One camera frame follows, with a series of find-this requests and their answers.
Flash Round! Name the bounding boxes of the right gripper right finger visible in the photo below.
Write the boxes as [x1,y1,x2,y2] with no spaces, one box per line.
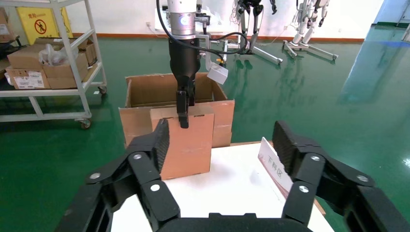
[272,120,410,232]

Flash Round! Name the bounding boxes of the white metal cart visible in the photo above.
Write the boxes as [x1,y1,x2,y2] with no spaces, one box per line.
[0,0,108,130]

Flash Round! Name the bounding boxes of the black humanoid robot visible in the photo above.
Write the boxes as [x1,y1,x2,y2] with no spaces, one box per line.
[235,0,278,42]

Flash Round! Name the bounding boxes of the light grey wrist camera box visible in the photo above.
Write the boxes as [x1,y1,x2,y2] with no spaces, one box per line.
[200,32,229,86]

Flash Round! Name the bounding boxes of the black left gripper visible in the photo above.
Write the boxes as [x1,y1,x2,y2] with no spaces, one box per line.
[168,38,202,130]

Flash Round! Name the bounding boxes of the white metal floor bar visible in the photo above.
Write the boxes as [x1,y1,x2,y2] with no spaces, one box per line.
[222,38,284,66]

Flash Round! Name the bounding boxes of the black cable with yellow tag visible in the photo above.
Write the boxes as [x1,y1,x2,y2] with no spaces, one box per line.
[156,0,249,65]

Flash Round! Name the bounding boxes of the grey stand under white robot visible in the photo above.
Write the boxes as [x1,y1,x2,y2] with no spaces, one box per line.
[281,40,339,61]

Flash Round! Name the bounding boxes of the clear plastic bag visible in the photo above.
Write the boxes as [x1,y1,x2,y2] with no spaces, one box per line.
[38,43,79,66]

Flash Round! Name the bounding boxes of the large cardboard box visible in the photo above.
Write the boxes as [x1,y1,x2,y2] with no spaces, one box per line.
[118,72,235,149]

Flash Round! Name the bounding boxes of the yellow warning sign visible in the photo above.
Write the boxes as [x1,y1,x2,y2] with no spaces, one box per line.
[16,6,73,45]

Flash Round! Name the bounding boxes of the acrylic table sign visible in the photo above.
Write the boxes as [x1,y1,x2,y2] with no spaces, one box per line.
[258,137,295,199]

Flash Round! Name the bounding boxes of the white humanoid robot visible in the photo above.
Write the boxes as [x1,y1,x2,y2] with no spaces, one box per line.
[294,0,331,45]

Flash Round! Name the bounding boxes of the small cardboard piece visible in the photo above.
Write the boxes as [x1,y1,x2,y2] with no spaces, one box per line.
[149,105,215,181]

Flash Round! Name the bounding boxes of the carton with small white label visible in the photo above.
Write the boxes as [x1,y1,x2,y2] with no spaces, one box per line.
[0,8,16,43]

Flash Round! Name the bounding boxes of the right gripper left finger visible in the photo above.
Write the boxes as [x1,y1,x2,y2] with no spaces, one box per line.
[54,119,180,232]

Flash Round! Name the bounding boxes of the plain brown cardboard carton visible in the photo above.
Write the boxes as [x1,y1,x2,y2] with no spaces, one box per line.
[34,37,98,67]
[43,53,89,89]
[7,43,65,72]

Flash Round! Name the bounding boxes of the carton with large white label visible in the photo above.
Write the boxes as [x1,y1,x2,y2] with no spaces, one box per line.
[5,68,51,90]

